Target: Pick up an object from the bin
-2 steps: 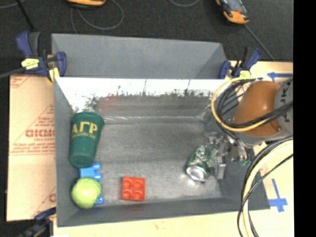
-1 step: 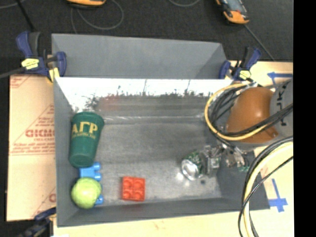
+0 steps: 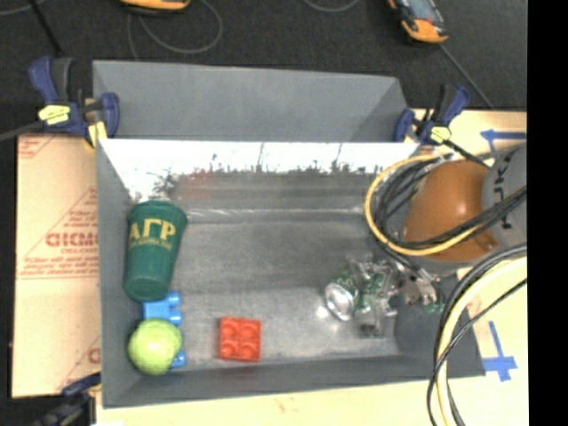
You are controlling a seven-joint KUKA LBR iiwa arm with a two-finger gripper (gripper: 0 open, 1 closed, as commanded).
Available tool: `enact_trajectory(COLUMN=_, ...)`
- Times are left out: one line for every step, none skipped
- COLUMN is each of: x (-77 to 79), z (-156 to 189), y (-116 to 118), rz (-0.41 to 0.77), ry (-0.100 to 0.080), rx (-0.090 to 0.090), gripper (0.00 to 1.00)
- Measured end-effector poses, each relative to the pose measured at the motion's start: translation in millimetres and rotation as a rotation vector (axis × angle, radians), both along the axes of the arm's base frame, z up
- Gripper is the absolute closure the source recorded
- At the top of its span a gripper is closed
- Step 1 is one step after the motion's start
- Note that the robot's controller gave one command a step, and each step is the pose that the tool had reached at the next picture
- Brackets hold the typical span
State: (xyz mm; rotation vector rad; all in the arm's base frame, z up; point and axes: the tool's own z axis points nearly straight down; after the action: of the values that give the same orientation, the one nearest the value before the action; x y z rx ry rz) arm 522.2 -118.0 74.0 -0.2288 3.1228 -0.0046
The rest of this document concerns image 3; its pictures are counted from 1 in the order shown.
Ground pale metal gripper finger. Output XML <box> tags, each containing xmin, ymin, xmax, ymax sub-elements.
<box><xmin>349</xmin><ymin>255</ymin><xmax>394</xmax><ymax>284</ymax></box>
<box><xmin>357</xmin><ymin>306</ymin><xmax>398</xmax><ymax>337</ymax></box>

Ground green and silver drink can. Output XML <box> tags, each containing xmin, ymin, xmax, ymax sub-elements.
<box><xmin>325</xmin><ymin>264</ymin><xmax>400</xmax><ymax>323</ymax></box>

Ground grey metal bin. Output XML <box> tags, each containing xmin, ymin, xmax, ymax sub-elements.
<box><xmin>91</xmin><ymin>59</ymin><xmax>485</xmax><ymax>408</ymax></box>

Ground red toy building block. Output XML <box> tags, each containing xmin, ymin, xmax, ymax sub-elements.
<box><xmin>217</xmin><ymin>316</ymin><xmax>263</xmax><ymax>363</ymax></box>

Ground blue toy building block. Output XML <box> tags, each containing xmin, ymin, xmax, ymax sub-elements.
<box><xmin>142</xmin><ymin>291</ymin><xmax>186</xmax><ymax>370</ymax></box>

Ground dark green cup, yellow letters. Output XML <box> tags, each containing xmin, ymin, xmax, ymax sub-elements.
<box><xmin>122</xmin><ymin>200</ymin><xmax>188</xmax><ymax>304</ymax></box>

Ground light green apple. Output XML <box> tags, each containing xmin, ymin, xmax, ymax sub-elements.
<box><xmin>127</xmin><ymin>318</ymin><xmax>184</xmax><ymax>376</ymax></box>

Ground brown cardboard board, red print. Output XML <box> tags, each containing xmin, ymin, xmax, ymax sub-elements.
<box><xmin>11</xmin><ymin>131</ymin><xmax>103</xmax><ymax>398</ymax></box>

